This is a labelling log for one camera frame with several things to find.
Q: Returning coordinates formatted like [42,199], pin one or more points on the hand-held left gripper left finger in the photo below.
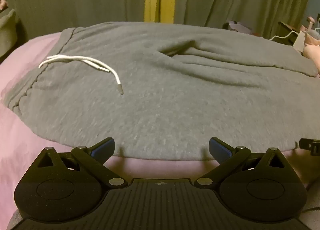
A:
[103,148]

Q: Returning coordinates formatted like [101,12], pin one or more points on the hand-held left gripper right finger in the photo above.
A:
[220,148]

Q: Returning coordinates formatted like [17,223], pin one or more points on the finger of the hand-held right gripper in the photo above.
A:
[311,145]

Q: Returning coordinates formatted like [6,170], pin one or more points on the grey pants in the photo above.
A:
[150,95]

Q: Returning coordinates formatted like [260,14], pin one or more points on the pink bed sheet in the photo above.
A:
[17,145]

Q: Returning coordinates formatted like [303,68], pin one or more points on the pink plush pillow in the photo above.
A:
[312,54]

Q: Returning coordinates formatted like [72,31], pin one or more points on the white box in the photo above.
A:
[238,27]

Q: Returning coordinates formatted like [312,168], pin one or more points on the grey cushion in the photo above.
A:
[7,32]

